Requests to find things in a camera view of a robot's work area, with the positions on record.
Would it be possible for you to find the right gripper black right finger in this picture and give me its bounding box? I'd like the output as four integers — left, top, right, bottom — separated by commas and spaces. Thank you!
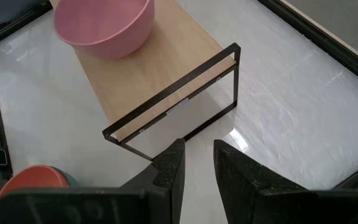
213, 139, 309, 224

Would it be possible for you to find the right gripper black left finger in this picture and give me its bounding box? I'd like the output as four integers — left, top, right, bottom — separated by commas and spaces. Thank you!
121, 138, 186, 224

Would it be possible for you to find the large teal plastic bowl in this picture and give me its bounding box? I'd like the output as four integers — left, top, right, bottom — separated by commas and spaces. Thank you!
51, 167, 80, 189

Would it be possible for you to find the large coral plastic bowl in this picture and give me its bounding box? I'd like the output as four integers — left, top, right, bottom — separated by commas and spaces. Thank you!
0, 164, 71, 224

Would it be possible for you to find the large pink plastic bowl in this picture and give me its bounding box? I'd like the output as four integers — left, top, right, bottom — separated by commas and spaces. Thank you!
53, 0, 155, 60

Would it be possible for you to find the wooden shelf with black frame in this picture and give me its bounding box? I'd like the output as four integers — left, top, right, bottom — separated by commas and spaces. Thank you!
48, 0, 242, 162

